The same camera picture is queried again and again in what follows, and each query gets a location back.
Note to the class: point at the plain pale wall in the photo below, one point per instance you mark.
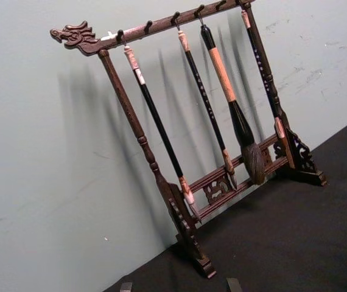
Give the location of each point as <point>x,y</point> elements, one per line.
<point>39,137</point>

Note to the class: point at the black table cloth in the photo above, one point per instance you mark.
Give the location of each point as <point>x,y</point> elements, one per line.
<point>283,237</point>

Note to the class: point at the thin black brush white characters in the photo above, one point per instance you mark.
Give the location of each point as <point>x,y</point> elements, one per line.
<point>205,100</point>

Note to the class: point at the dark carved wooden brush rack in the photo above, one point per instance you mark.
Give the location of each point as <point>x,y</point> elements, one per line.
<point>121,100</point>

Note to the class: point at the thin black brush pink ends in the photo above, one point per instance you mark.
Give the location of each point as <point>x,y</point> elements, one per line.
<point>158,121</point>

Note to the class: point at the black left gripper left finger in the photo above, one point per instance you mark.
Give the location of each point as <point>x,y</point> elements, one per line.
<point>126,287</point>

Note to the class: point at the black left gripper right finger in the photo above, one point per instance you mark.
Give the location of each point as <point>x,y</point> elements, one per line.
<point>232,286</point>

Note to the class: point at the black brush white dotted characters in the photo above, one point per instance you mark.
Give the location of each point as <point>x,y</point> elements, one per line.
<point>260,64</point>

